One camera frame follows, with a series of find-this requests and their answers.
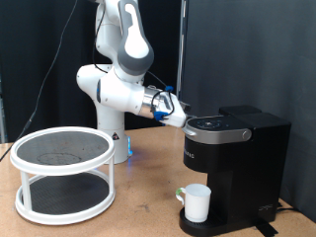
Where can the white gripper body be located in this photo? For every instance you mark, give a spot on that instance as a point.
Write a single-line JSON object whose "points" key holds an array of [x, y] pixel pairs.
{"points": [[173, 112]]}

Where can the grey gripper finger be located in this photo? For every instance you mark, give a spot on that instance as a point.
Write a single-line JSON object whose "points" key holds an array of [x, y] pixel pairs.
{"points": [[191, 116], [186, 106]]}

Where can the black Keurig coffee machine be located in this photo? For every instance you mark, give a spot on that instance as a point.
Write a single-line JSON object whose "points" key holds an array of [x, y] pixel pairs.
{"points": [[256, 164]]}

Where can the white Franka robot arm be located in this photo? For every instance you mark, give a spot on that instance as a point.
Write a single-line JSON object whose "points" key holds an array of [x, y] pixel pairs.
{"points": [[118, 92]]}

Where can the grey backdrop panel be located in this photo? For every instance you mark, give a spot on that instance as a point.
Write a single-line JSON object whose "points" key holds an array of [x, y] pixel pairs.
{"points": [[263, 42]]}

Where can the white two-tier turntable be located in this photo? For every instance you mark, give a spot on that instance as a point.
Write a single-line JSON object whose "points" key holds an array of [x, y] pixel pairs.
{"points": [[62, 153]]}

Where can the black tape strip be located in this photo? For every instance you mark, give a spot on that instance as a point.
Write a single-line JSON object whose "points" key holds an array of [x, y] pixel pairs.
{"points": [[266, 228]]}

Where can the black curtain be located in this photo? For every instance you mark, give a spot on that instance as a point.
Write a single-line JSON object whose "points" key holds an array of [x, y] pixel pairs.
{"points": [[33, 49]]}

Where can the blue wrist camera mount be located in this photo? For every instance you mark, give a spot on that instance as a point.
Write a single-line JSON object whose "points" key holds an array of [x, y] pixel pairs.
{"points": [[160, 115]]}

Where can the metal vertical frame pole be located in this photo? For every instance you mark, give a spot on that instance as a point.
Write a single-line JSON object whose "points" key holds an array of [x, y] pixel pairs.
{"points": [[180, 59]]}

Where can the grey vertical post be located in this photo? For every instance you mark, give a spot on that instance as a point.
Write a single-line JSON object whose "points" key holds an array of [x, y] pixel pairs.
{"points": [[2, 121]]}

